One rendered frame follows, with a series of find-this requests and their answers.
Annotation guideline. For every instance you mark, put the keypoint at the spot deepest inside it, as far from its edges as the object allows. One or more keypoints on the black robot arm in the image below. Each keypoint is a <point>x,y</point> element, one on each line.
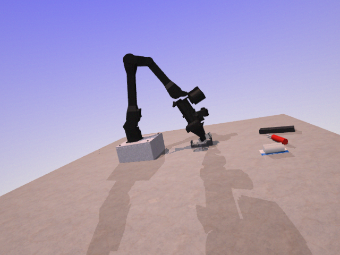
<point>133,113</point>

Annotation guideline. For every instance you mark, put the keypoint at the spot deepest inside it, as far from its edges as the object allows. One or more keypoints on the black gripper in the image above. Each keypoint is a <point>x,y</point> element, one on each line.
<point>194,126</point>

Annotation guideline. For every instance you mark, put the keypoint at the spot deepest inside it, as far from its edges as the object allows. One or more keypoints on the red screwdriver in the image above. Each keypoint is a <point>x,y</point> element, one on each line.
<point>278,139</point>

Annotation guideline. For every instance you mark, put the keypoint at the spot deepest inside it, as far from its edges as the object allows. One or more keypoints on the white and black battery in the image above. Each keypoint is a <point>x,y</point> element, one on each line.
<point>208,135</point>

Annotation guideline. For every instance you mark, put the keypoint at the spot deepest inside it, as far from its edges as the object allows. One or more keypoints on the black rectangular bar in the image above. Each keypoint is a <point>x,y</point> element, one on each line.
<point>280,129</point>

